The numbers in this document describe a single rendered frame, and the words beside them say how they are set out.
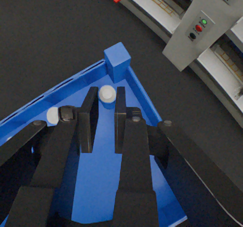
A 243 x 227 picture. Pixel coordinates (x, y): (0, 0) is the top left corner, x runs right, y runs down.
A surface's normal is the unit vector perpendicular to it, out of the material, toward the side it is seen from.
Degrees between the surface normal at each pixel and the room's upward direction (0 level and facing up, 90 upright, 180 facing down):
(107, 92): 1
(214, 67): 21
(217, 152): 0
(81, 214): 0
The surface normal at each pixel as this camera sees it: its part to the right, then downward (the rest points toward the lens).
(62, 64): 0.02, -0.11
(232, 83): -0.24, 0.14
